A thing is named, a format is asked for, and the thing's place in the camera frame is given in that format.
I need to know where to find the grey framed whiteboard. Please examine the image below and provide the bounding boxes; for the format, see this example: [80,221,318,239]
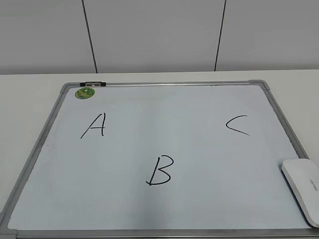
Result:
[0,80,319,239]

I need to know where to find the green round magnet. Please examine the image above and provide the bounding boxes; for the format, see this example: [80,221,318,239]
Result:
[75,87,95,100]

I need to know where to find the black marker clip holder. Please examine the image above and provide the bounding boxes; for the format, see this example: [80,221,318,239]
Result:
[79,81,106,87]

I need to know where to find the white board eraser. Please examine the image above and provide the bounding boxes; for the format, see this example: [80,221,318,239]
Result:
[282,159,319,228]

